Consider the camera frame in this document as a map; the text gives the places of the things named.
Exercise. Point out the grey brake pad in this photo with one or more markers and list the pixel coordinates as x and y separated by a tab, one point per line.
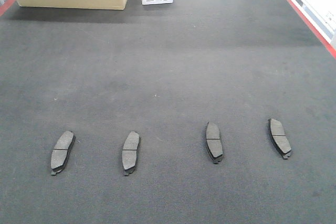
130	153
61	151
213	142
278	138

